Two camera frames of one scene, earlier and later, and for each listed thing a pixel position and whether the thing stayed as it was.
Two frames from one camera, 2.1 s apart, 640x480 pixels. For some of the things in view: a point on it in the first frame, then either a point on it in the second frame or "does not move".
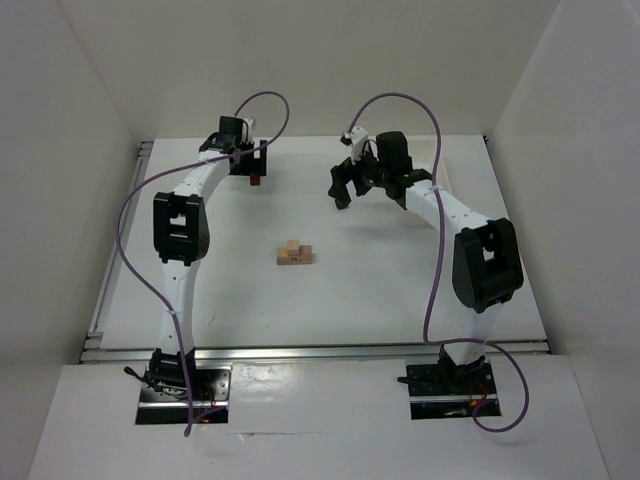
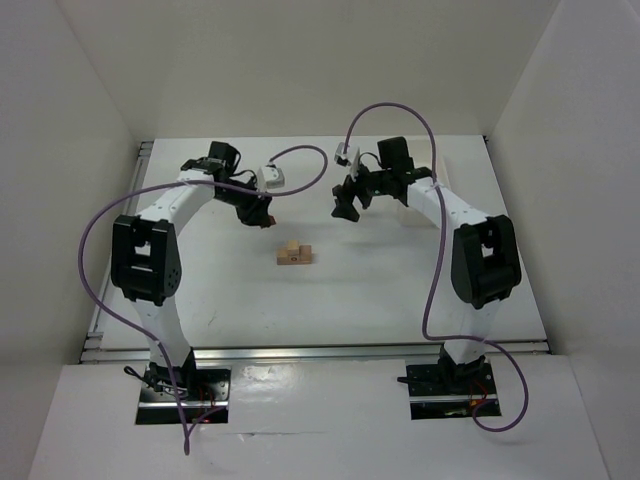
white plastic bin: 422,151 does not move
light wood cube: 305,252 does not move
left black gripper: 252,160 to 255,212
